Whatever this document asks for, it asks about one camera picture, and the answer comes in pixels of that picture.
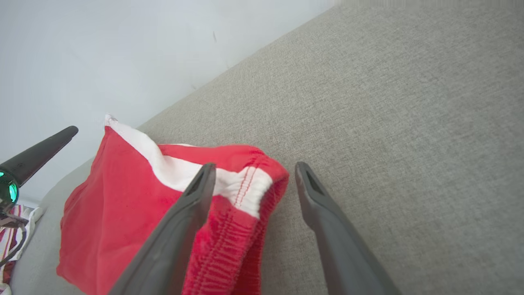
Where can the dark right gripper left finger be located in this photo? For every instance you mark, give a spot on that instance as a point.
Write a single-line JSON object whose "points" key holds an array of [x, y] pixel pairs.
{"points": [[172, 237]]}

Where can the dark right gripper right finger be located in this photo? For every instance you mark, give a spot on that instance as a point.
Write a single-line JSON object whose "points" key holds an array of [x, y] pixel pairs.
{"points": [[339, 246]]}

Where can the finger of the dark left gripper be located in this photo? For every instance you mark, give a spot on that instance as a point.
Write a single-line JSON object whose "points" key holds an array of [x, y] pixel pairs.
{"points": [[41, 153]]}

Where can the red shorts with white stripe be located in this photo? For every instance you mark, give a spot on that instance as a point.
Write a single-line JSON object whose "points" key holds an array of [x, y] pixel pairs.
{"points": [[123, 213]]}

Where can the red and white basketball jersey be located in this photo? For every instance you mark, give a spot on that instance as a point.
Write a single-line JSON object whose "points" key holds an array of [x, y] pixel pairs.
{"points": [[10, 241]]}

